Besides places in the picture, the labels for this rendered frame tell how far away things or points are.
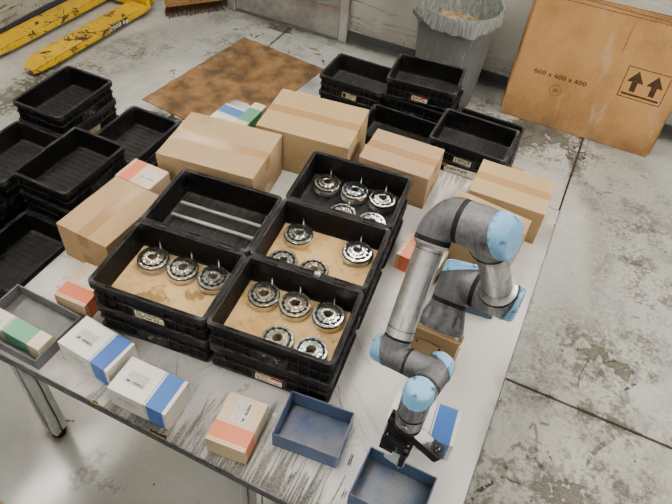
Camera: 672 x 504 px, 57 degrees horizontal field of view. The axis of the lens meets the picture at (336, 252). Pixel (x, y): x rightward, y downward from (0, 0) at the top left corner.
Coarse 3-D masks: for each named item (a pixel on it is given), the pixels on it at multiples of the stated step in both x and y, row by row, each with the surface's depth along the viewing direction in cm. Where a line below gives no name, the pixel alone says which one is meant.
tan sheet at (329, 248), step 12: (276, 240) 220; (324, 240) 222; (336, 240) 222; (300, 252) 217; (312, 252) 217; (324, 252) 218; (336, 252) 218; (372, 252) 219; (336, 264) 214; (336, 276) 210; (348, 276) 211; (360, 276) 211
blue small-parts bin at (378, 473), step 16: (368, 464) 177; (384, 464) 177; (368, 480) 174; (384, 480) 174; (400, 480) 175; (416, 480) 175; (432, 480) 171; (352, 496) 165; (368, 496) 171; (384, 496) 171; (400, 496) 172; (416, 496) 172
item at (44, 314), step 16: (16, 288) 208; (0, 304) 204; (16, 304) 208; (32, 304) 209; (48, 304) 207; (32, 320) 204; (48, 320) 205; (64, 320) 205; (80, 320) 202; (16, 352) 191; (48, 352) 193
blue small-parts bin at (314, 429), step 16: (288, 400) 184; (304, 400) 187; (288, 416) 187; (304, 416) 188; (320, 416) 188; (336, 416) 187; (352, 416) 181; (272, 432) 176; (288, 432) 184; (304, 432) 184; (320, 432) 184; (336, 432) 185; (288, 448) 179; (304, 448) 175; (320, 448) 181; (336, 448) 181; (336, 464) 176
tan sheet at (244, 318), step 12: (240, 300) 200; (312, 300) 202; (240, 312) 197; (252, 312) 197; (264, 312) 198; (276, 312) 198; (348, 312) 200; (228, 324) 193; (240, 324) 194; (252, 324) 194; (264, 324) 194; (276, 324) 195; (288, 324) 195; (300, 324) 195; (300, 336) 192; (312, 336) 193; (324, 336) 193; (336, 336) 193
